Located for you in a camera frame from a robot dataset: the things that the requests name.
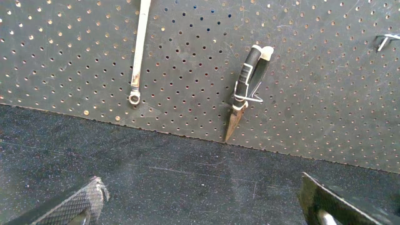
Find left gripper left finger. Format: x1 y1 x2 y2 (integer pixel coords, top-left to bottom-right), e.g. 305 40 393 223
2 176 110 225

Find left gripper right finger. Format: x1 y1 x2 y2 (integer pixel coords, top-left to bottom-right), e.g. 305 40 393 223
298 171 400 225

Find black pegboard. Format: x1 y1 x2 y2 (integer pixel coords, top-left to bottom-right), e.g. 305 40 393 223
0 0 400 174

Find metal hook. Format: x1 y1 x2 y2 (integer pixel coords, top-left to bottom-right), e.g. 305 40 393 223
374 32 400 53
232 80 264 104

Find black and white pliers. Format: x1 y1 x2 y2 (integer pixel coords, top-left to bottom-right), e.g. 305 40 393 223
224 44 275 144

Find wrench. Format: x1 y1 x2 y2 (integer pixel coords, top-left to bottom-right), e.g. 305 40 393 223
128 0 152 106

